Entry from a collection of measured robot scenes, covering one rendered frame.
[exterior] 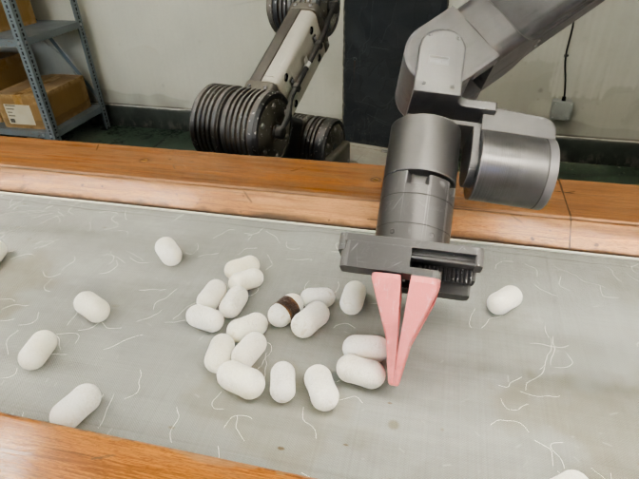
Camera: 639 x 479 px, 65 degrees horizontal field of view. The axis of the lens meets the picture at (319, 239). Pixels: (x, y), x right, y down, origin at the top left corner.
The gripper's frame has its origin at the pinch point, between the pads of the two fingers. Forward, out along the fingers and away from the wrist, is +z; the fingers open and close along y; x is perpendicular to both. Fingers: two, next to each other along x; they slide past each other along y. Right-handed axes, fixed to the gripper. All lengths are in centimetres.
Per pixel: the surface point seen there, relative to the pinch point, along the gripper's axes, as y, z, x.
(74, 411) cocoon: -20.8, 6.3, -4.6
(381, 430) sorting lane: -0.4, 3.9, -0.7
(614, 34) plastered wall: 65, -152, 146
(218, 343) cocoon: -13.6, 0.0, 0.0
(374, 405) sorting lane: -1.2, 2.4, 0.5
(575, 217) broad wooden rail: 15.7, -19.1, 14.3
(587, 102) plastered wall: 62, -135, 168
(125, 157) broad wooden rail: -38.7, -22.5, 17.5
